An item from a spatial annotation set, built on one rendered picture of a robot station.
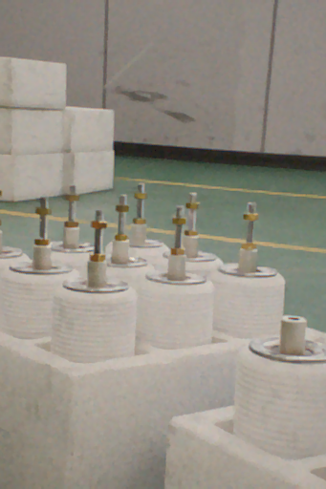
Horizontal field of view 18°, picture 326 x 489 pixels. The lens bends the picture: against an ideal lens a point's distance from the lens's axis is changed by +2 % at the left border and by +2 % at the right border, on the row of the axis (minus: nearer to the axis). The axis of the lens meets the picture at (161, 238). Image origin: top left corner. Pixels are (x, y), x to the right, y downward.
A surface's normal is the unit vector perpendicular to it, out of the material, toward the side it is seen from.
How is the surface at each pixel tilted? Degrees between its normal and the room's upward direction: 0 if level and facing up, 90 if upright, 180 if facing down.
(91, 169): 90
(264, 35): 90
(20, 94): 90
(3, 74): 90
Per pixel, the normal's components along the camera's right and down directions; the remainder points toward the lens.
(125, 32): -0.44, 0.11
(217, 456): -0.80, 0.05
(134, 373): 0.62, 0.15
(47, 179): 0.92, 0.11
